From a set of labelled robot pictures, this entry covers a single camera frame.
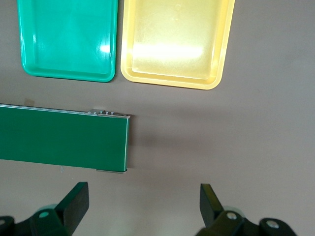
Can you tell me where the green plastic tray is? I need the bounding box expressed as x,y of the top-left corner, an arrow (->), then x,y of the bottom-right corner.
16,0 -> 118,83

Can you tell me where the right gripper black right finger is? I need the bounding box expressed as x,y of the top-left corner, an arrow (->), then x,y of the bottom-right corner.
195,183 -> 295,236

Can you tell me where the green conveyor belt unit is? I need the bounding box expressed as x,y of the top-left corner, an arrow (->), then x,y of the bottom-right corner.
0,103 -> 131,174

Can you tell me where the yellow plastic tray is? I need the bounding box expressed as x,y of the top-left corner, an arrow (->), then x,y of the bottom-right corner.
120,0 -> 236,90

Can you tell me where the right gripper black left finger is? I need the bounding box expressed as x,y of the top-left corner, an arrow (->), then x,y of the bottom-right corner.
0,181 -> 90,236

